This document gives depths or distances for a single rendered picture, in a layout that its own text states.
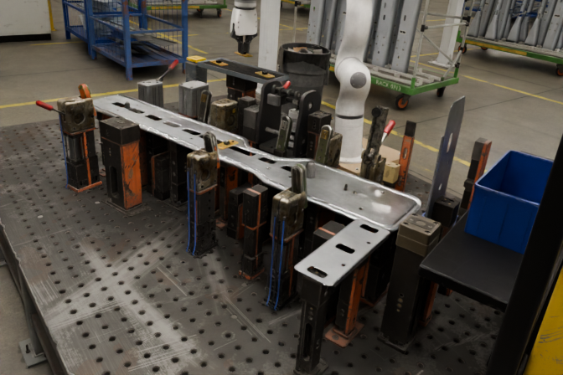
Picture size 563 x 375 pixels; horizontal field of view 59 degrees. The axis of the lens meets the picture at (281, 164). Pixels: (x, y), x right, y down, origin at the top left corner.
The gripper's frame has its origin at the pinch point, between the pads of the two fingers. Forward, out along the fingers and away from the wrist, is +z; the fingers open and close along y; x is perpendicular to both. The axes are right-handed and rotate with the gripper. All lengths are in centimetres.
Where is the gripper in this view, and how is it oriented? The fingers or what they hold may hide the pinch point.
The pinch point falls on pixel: (243, 48)
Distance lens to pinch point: 202.8
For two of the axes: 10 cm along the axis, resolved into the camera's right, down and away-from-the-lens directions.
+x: 6.0, 3.7, -7.1
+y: -8.0, 2.0, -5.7
